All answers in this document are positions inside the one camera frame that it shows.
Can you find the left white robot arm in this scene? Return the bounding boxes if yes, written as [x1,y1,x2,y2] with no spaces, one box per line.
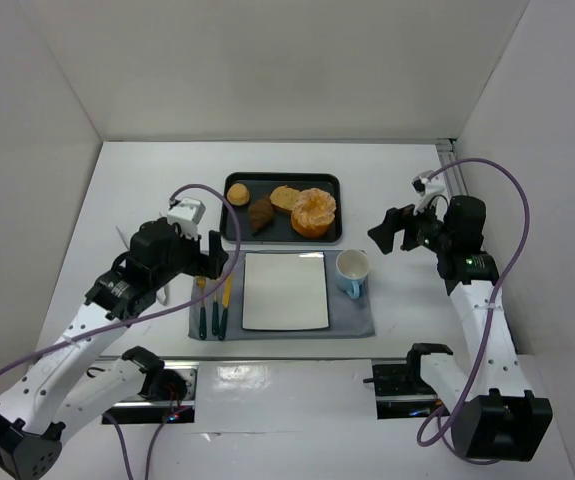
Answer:
[0,218,229,479]

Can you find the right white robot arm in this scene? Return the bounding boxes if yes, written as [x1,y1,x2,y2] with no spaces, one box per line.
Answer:
[368,196,553,465]

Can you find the large sugared round bread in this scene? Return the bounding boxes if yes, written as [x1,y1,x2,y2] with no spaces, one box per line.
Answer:
[291,188,336,239]

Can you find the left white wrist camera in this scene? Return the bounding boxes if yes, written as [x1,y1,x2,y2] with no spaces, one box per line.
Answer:
[166,197,206,240]

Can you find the small round bun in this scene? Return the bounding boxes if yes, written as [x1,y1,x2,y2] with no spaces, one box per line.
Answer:
[226,183,251,206]

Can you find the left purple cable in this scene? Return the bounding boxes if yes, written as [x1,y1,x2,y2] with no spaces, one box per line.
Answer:
[0,183,242,479]

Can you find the aluminium frame post right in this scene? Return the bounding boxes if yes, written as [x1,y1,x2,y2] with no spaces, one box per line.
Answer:
[435,138,469,197]

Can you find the gold knife green handle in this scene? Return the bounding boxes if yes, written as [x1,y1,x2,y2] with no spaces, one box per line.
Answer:
[218,275,233,341]

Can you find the purple cable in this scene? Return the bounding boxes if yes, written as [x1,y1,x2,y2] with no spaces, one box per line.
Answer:
[415,157,534,449]
[0,183,242,479]

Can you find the sliced loaf cake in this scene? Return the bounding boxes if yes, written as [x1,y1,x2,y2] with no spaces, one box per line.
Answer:
[270,185,300,214]

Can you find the white square plate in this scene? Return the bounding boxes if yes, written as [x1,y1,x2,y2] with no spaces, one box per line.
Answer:
[242,252,330,332]

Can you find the brown chocolate croissant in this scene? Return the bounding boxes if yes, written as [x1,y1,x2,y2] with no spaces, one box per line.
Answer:
[248,195,275,235]

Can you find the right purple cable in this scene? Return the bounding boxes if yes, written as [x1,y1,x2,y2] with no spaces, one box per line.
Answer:
[415,157,534,449]

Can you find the grey cloth placemat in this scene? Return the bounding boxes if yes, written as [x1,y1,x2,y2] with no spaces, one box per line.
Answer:
[187,249,377,342]

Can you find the gold spoon green handle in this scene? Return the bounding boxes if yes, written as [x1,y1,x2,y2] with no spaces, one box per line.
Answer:
[211,290,220,337]

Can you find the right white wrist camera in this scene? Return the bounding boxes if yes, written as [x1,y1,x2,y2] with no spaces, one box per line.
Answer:
[412,171,446,215]

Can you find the silver metal tongs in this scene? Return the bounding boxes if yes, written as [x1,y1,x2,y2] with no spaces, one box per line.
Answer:
[115,226,169,306]

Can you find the black baking tray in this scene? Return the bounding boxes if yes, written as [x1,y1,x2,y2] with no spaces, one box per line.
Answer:
[224,172,343,244]

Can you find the gold fork green handle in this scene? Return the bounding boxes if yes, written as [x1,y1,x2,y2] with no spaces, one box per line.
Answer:
[197,276,207,340]

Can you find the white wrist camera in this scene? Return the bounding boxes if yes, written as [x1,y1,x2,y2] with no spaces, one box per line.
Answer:
[412,171,446,215]
[166,197,206,240]

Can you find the blue white mug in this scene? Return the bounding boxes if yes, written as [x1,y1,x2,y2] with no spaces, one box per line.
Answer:
[335,250,370,300]

